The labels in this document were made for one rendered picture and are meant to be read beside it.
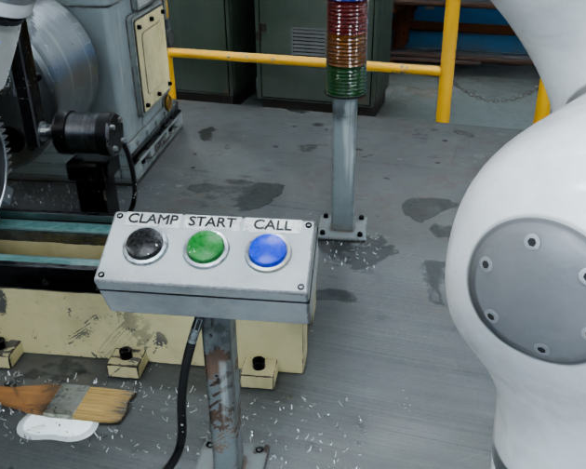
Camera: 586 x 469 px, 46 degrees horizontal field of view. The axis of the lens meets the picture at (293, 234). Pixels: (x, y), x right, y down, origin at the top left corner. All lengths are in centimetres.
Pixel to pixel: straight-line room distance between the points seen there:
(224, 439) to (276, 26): 348
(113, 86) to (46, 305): 52
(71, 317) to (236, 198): 48
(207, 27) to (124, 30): 288
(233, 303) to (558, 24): 31
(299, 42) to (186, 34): 69
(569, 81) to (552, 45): 2
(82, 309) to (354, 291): 37
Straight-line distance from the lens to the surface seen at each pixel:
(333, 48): 102
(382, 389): 83
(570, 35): 41
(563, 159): 30
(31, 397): 86
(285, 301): 54
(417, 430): 78
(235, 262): 55
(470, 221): 31
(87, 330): 88
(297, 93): 410
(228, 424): 68
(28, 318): 91
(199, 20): 421
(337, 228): 113
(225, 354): 62
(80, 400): 84
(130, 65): 135
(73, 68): 115
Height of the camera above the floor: 134
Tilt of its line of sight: 28 degrees down
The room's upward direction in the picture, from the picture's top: 1 degrees counter-clockwise
